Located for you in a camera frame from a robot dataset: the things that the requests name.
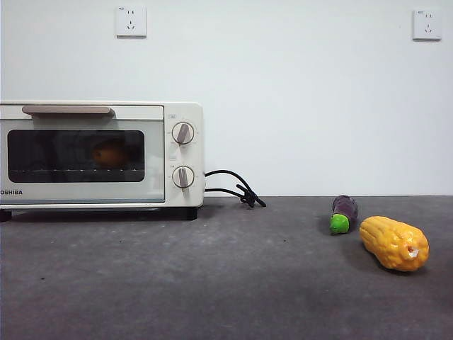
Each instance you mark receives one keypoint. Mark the white toaster oven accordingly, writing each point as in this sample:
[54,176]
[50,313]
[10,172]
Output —
[197,159]

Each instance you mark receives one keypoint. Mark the white glass oven door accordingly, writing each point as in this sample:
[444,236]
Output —
[155,159]

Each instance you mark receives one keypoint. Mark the brown potato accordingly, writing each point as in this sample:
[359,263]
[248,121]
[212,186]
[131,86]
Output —
[106,156]

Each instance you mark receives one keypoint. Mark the beige oven knob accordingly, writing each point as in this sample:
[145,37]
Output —
[183,177]
[183,134]

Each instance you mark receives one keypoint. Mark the purple toy eggplant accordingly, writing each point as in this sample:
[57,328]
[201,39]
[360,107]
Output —
[344,209]

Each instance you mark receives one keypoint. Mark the yellow toy corn cob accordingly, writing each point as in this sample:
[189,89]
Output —
[388,244]

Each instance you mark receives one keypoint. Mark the white wall socket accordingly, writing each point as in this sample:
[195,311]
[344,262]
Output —
[131,21]
[427,25]

